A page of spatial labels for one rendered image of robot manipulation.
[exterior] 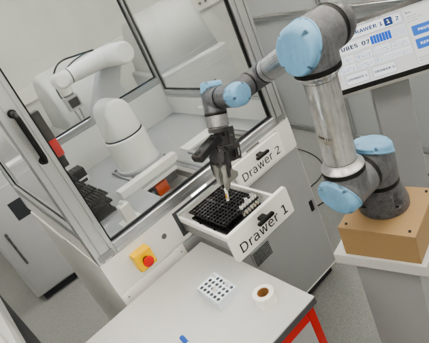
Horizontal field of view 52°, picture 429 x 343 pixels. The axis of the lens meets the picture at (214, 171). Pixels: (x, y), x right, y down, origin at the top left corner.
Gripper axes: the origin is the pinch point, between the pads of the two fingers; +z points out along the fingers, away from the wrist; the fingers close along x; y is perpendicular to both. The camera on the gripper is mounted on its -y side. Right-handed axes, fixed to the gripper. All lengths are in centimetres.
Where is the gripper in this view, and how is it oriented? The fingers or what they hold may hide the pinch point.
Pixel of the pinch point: (224, 187)
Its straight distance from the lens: 149.3
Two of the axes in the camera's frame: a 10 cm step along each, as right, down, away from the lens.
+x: -6.4, -0.1, 7.6
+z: 1.8, 9.7, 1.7
